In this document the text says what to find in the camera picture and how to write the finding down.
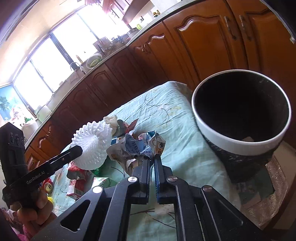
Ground blue white paper carton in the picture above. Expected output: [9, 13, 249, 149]
[106, 131, 166, 175]

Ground white foam fruit net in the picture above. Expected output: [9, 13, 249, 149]
[71, 121, 112, 171]

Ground red snack wrapper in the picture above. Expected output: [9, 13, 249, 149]
[117, 118, 138, 137]

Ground white-rimmed black trash bin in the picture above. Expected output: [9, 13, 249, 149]
[191, 69, 292, 183]

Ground person's left hand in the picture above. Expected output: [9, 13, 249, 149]
[17, 190, 57, 236]

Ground red soda can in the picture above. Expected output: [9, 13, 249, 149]
[42, 178, 54, 194]

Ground green milk carton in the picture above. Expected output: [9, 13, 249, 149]
[91, 177, 117, 188]

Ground white rice cooker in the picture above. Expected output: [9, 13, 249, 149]
[22, 119, 39, 140]

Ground red black snack bag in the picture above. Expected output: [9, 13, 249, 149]
[66, 162, 91, 200]

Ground white crumpled tissue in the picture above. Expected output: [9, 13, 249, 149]
[103, 115, 118, 135]

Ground light green floral tablecloth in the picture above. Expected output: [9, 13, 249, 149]
[110, 81, 241, 240]

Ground chrome sink faucet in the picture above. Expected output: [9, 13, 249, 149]
[70, 62, 86, 74]

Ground bowl of green vegetables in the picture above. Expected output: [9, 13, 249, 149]
[86, 53, 102, 69]

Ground brown wooden lower cabinets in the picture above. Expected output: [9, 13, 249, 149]
[25, 1, 295, 169]

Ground wooden upper wall cabinets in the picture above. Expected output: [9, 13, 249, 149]
[85, 0, 149, 25]

